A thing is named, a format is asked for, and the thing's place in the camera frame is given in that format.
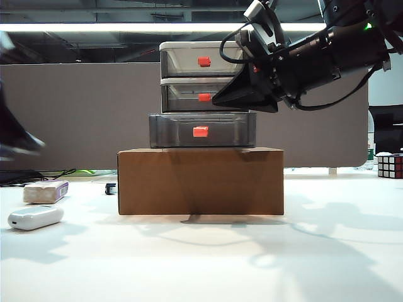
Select translucent grey drawer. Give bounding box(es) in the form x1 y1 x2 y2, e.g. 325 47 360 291
148 112 258 149
161 48 246 77
161 84 236 112

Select black desk cables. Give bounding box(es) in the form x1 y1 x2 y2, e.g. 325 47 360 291
0 169 78 188

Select beige packet with purple label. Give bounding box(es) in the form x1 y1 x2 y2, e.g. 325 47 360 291
23 180 70 204

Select black Rubik's cube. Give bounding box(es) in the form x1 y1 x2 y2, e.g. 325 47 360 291
376 154 403 181

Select translucent grey drawer, flat red handle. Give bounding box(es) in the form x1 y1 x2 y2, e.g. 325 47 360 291
161 84 236 112

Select brown cardboard box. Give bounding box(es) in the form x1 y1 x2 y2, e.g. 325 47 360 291
116 147 285 216

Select translucent grey drawer, tilted red handle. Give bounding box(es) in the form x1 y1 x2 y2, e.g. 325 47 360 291
161 48 246 77

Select grey desk partition panel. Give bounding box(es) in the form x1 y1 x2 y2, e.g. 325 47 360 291
0 60 370 172

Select long ceiling light strip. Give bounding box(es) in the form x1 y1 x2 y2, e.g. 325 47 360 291
0 22 329 33

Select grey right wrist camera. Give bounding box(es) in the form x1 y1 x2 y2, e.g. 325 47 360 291
236 0 287 62

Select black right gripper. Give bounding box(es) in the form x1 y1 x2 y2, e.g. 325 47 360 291
212 46 309 114

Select black office chair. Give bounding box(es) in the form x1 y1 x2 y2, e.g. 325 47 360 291
368 105 403 155

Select white three-drawer cabinet frame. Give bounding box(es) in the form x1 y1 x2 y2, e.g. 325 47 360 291
159 40 253 115

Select white power bank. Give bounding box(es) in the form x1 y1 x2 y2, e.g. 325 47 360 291
8 204 65 232

